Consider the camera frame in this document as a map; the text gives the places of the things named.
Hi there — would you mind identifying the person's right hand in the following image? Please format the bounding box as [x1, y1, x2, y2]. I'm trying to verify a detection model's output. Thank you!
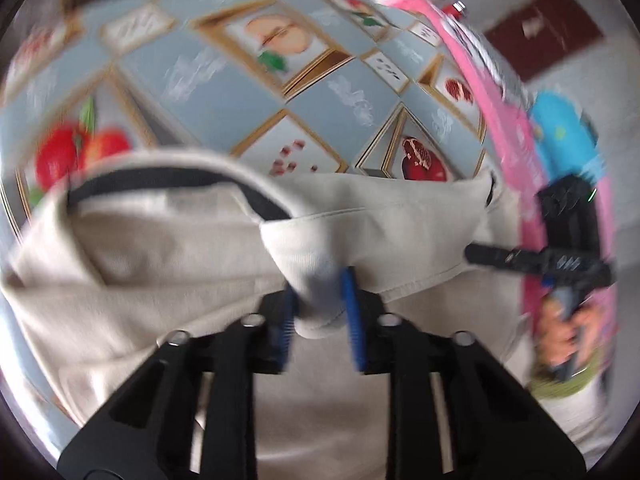
[537, 300, 608, 371]

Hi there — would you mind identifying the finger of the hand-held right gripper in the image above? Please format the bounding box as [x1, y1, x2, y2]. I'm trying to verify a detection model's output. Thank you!
[464, 242, 546, 276]

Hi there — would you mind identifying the fruit print tablecloth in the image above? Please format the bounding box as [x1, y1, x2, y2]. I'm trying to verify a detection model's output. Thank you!
[0, 0, 501, 241]

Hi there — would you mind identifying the cream jacket with black trim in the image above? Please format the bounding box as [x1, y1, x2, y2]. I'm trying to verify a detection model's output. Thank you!
[0, 150, 616, 480]

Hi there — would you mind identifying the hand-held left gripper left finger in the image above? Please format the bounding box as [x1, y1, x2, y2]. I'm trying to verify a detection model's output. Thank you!
[57, 290, 296, 480]

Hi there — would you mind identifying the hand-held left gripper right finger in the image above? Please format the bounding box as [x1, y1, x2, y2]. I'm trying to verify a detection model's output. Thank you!
[340, 267, 586, 480]

